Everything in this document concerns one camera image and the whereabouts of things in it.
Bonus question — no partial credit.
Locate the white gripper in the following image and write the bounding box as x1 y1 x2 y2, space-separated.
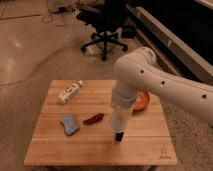
109 102 134 142

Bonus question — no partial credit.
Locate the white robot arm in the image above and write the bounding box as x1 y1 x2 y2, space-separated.
110 47 213 141

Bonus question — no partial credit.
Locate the orange ceramic cup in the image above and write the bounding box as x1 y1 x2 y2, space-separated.
134 91 150 111

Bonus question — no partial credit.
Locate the wooden table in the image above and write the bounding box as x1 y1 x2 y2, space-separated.
24 80 177 166

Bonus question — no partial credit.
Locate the white plastic bottle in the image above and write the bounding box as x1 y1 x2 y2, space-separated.
58 80 83 104

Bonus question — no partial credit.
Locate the black office chair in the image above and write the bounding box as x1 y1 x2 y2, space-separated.
76 0 128 61

